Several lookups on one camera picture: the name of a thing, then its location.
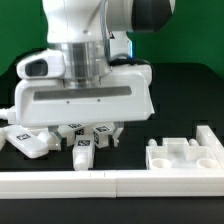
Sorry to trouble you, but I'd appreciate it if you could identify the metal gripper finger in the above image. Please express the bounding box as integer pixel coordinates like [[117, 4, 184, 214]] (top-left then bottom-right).
[[48, 126, 62, 150], [112, 122, 124, 147]]

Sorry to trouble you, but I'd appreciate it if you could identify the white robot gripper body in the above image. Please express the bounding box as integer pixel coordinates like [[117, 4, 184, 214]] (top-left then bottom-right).
[[15, 65, 154, 127]]

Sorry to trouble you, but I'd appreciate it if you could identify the white chair seat block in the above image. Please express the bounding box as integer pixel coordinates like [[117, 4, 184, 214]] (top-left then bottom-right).
[[145, 138, 221, 170]]

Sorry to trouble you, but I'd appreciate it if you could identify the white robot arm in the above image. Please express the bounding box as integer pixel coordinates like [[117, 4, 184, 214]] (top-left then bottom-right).
[[15, 0, 175, 129]]

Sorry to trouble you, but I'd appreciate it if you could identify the long white chair side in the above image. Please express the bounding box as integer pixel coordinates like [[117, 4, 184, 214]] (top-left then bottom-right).
[[3, 125, 77, 159]]

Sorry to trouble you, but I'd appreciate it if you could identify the white cube with hole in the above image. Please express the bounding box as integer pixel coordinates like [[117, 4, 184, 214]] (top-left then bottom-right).
[[92, 123, 114, 148]]

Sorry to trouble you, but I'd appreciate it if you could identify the white piece at left edge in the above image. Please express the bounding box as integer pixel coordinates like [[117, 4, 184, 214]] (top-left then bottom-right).
[[0, 128, 6, 151]]

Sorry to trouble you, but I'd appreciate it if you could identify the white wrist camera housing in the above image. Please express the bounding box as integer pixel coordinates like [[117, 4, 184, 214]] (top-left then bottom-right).
[[16, 49, 66, 80]]

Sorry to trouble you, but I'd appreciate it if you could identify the white U-shaped border frame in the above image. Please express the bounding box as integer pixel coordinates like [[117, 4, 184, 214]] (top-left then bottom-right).
[[0, 126, 224, 199]]

